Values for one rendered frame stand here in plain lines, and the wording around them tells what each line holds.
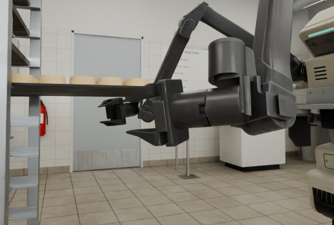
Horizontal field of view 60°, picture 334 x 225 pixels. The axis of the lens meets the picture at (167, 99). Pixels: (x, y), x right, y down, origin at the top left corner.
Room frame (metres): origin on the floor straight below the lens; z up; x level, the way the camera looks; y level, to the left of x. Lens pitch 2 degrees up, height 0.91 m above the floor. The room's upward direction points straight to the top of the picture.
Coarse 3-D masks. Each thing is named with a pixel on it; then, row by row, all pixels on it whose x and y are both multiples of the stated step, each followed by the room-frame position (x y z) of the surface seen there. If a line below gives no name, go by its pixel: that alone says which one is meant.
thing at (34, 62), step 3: (30, 60) 0.88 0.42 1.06; (33, 60) 0.89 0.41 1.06; (36, 60) 0.89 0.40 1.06; (39, 60) 0.89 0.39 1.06; (30, 63) 0.88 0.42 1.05; (33, 63) 0.89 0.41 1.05; (36, 63) 0.89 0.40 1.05; (39, 63) 0.89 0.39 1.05; (12, 66) 0.86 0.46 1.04; (15, 66) 0.86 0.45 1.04; (18, 66) 0.86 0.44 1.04; (21, 66) 0.86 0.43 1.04; (24, 66) 0.86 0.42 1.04; (27, 66) 0.86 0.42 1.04; (30, 66) 0.86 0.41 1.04; (33, 66) 0.86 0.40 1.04; (36, 66) 0.86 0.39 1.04; (39, 66) 0.89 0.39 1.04
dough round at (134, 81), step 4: (128, 80) 0.60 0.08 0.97; (132, 80) 0.59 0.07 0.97; (136, 80) 0.59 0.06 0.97; (140, 80) 0.59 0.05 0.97; (144, 80) 0.60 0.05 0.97; (148, 80) 0.61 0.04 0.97; (128, 84) 0.60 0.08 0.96; (132, 84) 0.59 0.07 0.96; (136, 84) 0.59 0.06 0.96; (140, 84) 0.59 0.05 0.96; (144, 84) 0.60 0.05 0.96
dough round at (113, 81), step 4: (100, 80) 0.58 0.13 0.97; (104, 80) 0.57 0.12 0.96; (108, 80) 0.57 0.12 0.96; (112, 80) 0.57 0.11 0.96; (116, 80) 0.58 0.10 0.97; (120, 80) 0.59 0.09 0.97; (100, 84) 0.58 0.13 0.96; (104, 84) 0.57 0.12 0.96; (108, 84) 0.57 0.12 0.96; (112, 84) 0.57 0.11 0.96; (116, 84) 0.58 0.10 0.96; (120, 84) 0.59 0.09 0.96
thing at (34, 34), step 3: (30, 30) 0.88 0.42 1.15; (33, 30) 0.88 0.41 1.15; (36, 30) 0.89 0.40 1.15; (39, 30) 0.89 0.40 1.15; (30, 33) 0.88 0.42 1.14; (33, 33) 0.88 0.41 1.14; (36, 33) 0.89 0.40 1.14; (39, 33) 0.89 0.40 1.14; (15, 36) 0.86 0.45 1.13; (18, 36) 0.86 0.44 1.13; (21, 36) 0.86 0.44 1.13; (24, 36) 0.86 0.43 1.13; (27, 36) 0.86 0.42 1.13; (30, 36) 0.86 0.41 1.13; (33, 36) 0.86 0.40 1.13; (36, 36) 0.86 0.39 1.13; (39, 36) 0.87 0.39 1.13
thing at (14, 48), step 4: (12, 44) 0.63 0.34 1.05; (12, 48) 0.63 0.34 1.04; (16, 48) 0.68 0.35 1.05; (12, 52) 0.66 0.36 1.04; (16, 52) 0.68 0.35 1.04; (20, 52) 0.73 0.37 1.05; (12, 56) 0.71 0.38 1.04; (16, 56) 0.71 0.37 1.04; (20, 56) 0.73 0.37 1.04; (24, 56) 0.78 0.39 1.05; (12, 60) 0.77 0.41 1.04; (16, 60) 0.77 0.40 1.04; (20, 60) 0.77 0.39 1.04; (24, 60) 0.79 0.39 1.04; (28, 60) 0.85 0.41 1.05; (12, 64) 0.84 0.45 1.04; (16, 64) 0.84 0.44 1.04; (20, 64) 0.84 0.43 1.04; (24, 64) 0.84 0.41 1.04; (28, 64) 0.85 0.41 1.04
